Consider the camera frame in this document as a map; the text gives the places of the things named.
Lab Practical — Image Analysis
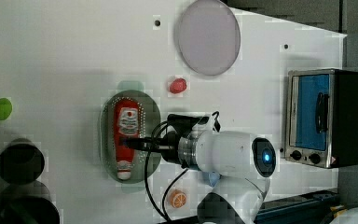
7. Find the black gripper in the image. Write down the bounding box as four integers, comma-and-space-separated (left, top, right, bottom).
119, 114, 209, 163

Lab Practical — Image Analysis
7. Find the red ketchup bottle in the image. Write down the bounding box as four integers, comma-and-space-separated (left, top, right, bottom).
113, 99, 139, 180

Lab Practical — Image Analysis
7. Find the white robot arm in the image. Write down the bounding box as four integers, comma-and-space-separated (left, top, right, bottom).
115, 114, 276, 224

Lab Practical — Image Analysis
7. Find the green oval strainer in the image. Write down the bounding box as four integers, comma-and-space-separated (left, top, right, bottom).
99, 80, 161, 188

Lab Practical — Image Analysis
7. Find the toy orange slice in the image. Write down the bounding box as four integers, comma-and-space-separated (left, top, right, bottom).
169, 189, 187, 208

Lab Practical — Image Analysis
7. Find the red toy strawberry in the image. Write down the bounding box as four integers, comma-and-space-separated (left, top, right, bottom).
169, 78, 187, 94

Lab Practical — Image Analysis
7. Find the blue cup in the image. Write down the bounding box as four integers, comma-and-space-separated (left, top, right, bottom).
202, 172, 221, 188

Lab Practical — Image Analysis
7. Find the black cylinder upper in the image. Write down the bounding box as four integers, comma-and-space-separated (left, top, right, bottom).
0, 138, 45, 185

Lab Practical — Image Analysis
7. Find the black cylinder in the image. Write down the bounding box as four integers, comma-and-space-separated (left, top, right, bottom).
0, 181, 61, 224
0, 138, 45, 185

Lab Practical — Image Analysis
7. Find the black cylinder lower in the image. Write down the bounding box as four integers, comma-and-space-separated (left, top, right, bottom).
0, 181, 61, 224

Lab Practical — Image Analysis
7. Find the grey round plate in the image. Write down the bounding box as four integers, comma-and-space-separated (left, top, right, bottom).
177, 0, 241, 76

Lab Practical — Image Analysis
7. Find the green round ball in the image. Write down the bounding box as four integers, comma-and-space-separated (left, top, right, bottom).
0, 98, 13, 120

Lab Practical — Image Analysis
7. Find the silver black toaster oven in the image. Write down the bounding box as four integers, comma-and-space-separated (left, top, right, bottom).
285, 69, 358, 169

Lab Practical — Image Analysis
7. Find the yellow red clamp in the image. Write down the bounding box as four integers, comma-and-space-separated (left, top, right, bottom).
330, 205, 348, 217

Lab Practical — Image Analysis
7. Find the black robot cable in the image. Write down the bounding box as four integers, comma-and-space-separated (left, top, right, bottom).
143, 111, 222, 222

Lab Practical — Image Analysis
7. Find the blue metal frame rail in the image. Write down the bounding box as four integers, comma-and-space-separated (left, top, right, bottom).
255, 190, 339, 224

